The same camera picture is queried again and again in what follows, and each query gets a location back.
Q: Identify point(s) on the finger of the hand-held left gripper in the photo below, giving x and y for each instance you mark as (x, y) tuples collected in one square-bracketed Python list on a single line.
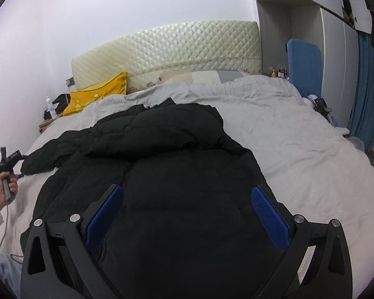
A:
[(15, 157), (17, 176)]

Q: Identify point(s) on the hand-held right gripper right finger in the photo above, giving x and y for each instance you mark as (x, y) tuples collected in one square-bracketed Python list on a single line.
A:
[(269, 221)]

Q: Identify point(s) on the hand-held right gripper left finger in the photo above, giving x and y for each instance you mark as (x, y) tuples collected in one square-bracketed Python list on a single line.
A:
[(104, 215)]

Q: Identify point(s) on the black down jacket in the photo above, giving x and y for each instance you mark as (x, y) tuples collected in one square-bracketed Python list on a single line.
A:
[(180, 168)]

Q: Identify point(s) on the person's left hand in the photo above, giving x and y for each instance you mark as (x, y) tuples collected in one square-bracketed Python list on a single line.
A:
[(3, 193)]

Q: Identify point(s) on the wooden nightstand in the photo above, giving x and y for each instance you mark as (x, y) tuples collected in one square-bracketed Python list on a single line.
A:
[(46, 124)]

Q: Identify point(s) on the white plastic bottle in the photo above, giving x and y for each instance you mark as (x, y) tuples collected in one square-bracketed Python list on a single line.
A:
[(51, 109)]

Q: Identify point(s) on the black bag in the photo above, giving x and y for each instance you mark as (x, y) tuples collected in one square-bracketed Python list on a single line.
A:
[(62, 102)]

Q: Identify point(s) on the grey bed sheet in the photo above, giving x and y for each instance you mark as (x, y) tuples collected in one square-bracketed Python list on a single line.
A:
[(305, 149)]

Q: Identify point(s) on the person's leg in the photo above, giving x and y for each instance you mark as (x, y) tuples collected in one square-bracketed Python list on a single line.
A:
[(6, 274)]

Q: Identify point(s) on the yellow pillow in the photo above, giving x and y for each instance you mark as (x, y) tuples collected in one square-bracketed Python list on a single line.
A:
[(95, 95)]

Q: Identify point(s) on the translucent blue storage box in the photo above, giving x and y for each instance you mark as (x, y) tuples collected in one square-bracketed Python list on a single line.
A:
[(357, 144)]

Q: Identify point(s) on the black device on stand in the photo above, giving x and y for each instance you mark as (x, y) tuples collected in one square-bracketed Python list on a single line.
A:
[(322, 106)]

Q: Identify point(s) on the row of small bottles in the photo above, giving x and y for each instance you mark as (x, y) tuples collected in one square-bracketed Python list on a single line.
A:
[(279, 73)]

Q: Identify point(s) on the grey white pillow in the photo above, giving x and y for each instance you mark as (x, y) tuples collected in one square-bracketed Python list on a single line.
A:
[(212, 76)]

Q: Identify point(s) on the blue curtain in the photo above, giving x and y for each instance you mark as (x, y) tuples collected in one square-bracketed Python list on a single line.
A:
[(369, 99)]

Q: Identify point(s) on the blue padded chair back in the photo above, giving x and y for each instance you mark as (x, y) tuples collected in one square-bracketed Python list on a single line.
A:
[(305, 65)]

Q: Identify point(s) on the cream quilted headboard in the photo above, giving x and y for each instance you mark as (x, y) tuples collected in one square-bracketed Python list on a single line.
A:
[(174, 49)]

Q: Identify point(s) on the grey wardrobe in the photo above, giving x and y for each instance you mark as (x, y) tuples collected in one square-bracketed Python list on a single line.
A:
[(333, 43)]

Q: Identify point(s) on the wall socket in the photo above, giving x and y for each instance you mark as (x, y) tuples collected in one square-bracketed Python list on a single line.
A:
[(69, 82)]

